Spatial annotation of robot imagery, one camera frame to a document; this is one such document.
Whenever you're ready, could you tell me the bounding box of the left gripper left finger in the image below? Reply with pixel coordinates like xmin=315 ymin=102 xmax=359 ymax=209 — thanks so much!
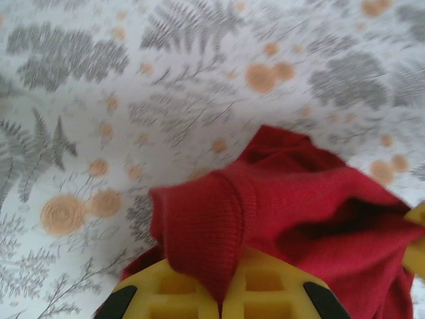
xmin=96 ymin=257 xmax=222 ymax=319

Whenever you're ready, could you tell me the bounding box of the floral patterned tablecloth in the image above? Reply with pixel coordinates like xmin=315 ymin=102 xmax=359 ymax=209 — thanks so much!
xmin=0 ymin=0 xmax=425 ymax=319

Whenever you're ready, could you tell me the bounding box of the red t-shirt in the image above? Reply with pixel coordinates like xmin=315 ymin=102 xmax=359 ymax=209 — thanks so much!
xmin=121 ymin=124 xmax=425 ymax=319

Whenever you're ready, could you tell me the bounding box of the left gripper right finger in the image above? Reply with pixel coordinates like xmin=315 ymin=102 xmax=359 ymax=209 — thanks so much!
xmin=221 ymin=247 xmax=353 ymax=319

